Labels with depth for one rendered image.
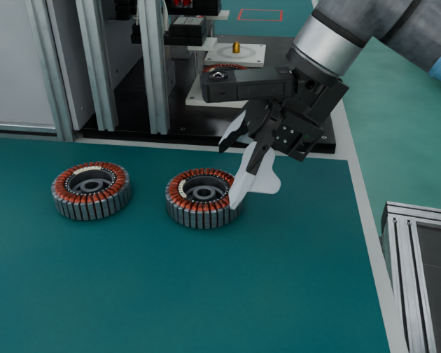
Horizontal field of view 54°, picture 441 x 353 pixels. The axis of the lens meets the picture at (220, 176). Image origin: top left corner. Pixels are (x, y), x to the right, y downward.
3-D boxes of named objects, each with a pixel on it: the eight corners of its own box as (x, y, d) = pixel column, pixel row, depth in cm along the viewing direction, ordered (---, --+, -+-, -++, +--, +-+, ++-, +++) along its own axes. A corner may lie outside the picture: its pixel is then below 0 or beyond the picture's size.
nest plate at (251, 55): (265, 48, 120) (265, 44, 119) (263, 67, 107) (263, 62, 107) (212, 46, 121) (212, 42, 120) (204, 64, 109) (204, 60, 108)
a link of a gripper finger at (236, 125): (245, 164, 69) (278, 143, 61) (213, 150, 67) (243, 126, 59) (248, 147, 70) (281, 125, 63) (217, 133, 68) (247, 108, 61)
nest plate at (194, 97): (261, 81, 100) (261, 76, 99) (257, 108, 87) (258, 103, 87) (197, 78, 101) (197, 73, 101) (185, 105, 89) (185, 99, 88)
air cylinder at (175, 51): (194, 50, 119) (193, 29, 115) (189, 59, 112) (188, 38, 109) (176, 49, 119) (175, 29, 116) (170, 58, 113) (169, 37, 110)
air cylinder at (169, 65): (176, 83, 99) (174, 59, 96) (169, 97, 93) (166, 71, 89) (154, 82, 99) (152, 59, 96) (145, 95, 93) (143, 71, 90)
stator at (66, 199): (139, 211, 63) (136, 190, 61) (59, 230, 60) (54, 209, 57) (122, 172, 72) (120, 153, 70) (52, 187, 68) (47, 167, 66)
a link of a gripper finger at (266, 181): (271, 223, 55) (296, 156, 55) (232, 208, 52) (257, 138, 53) (260, 220, 57) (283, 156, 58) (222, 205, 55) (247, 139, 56)
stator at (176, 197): (236, 183, 69) (237, 163, 67) (247, 228, 60) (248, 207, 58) (166, 186, 68) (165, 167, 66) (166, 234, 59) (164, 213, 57)
